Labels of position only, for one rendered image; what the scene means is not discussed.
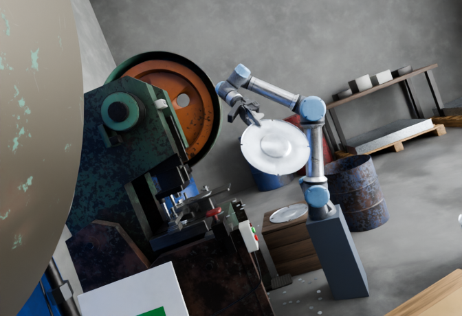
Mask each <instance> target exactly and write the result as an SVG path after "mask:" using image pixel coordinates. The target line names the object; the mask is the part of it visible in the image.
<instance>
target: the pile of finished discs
mask: <svg viewBox="0 0 462 316"><path fill-rule="evenodd" d="M306 207H307V208H306ZM305 208H306V209H305ZM307 210H308V206H307V205H306V204H304V203H299V204H294V205H290V206H289V208H288V207H284V208H282V209H280V210H278V211H276V212H274V213H273V214H272V215H271V216H270V221H271V222H272V223H285V222H288V220H290V219H291V221H292V220H294V219H296V218H298V217H300V216H302V215H303V214H305V213H306V212H307ZM272 218H273V219H272Z"/></svg>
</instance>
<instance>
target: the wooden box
mask: <svg viewBox="0 0 462 316"><path fill-rule="evenodd" d="M299 203H304V204H306V205H307V202H306V201H305V200H303V201H299V202H297V203H293V204H291V205H294V204H299ZM289 206H290V205H287V206H285V207H288V208H289ZM282 208H284V207H281V208H278V209H275V210H272V211H269V212H266V213H264V218H263V226H262V231H261V233H262V235H263V238H264V240H265V243H266V245H267V248H268V250H269V253H270V256H271V257H272V260H273V263H274V265H275V267H276V270H277V273H278V276H279V277H280V276H282V275H285V274H288V273H290V275H291V277H293V276H295V275H300V274H303V273H307V272H310V271H315V270H318V269H322V266H321V264H320V261H319V259H318V256H317V253H316V250H315V249H314V245H313V243H312V241H311V238H310V236H309V232H308V231H307V228H306V225H305V224H306V221H307V216H308V210H307V212H306V213H305V214H303V215H302V216H300V217H298V218H296V219H294V220H292V221H291V219H290V220H288V222H285V223H272V222H271V221H270V216H271V215H272V214H273V213H274V212H276V211H278V210H280V209H282Z"/></svg>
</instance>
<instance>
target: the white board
mask: <svg viewBox="0 0 462 316"><path fill-rule="evenodd" d="M78 302H79V304H80V309H81V312H82V316H189V314H188V311H187V308H186V305H185V302H184V299H183V296H182V292H181V289H180V287H179V283H178V281H177V277H176V275H175V271H174V268H173V264H172V262H171V261H170V262H167V263H164V264H161V265H159V266H157V267H153V268H152V269H148V270H145V271H143V272H140V273H137V274H135V275H132V276H129V277H127V278H124V279H121V280H118V281H116V282H113V283H110V284H108V285H105V286H101V287H100V288H97V289H94V290H92V291H88V292H86V293H83V294H81V295H79V296H78Z"/></svg>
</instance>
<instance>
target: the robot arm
mask: <svg viewBox="0 0 462 316"><path fill-rule="evenodd" d="M239 87H243V88H244V89H247V90H250V91H252V92H254V93H257V94H259V95H261V96H263V97H265V98H268V99H270V100H272V101H275V102H277V103H279V104H282V105H283V106H286V107H288V108H290V110H291V111H293V112H295V113H296V114H298V115H299V116H300V125H301V126H302V127H303V128H304V134H305V136H306V138H307V140H308V142H309V146H308V147H309V148H310V154H309V158H308V160H307V163H306V164H305V166H306V176H304V177H302V178H300V179H299V180H298V181H299V185H300V187H301V189H302V192H303V194H304V197H305V201H306V202H307V206H308V216H309V219H311V220H313V221H320V220H323V219H326V218H329V217H331V216H333V215H334V214H335V213H336V207H335V206H334V204H333V203H332V202H331V201H330V200H329V196H330V195H329V191H328V185H327V178H326V177H325V176H324V166H323V149H322V126H323V125H324V124H325V113H326V106H325V103H324V102H323V101H322V100H321V99H320V98H319V97H316V96H309V97H305V96H302V95H299V94H298V95H294V94H293V93H290V92H288V91H285V90H283V89H280V88H278V87H275V86H274V85H272V84H269V83H267V82H264V81H262V80H259V79H258V78H255V77H253V76H251V75H250V70H249V69H247V68H246V67H245V66H243V65H242V64H238V66H237V67H235V69H234V71H233V72H232V73H231V74H230V76H229V77H228V79H227V80H226V81H225V82H224V81H221V82H220V83H218V84H217V85H216V87H215V91H216V93H217V94H218V96H219V97H220V98H222V99H223V100H224V101H225V102H226V103H227V104H228V105H229V106H231V107H232V109H231V110H230V112H229V113H228V122H229V123H233V121H234V119H235V118H236V117H237V115H238V114H239V116H240V118H241V119H242V120H243V122H245V124H246V125H247V126H250V125H251V124H253V123H256V125H258V126H262V124H261V122H260V119H261V118H262V117H263V116H264V114H263V113H259V106H260V104H259V103H258V102H256V101H255V100H250V99H249V98H248V97H246V96H245V97H242V95H240V94H239V93H238V92H237V90H238V89H239ZM254 102H256V103H257V104H255V103H254Z"/></svg>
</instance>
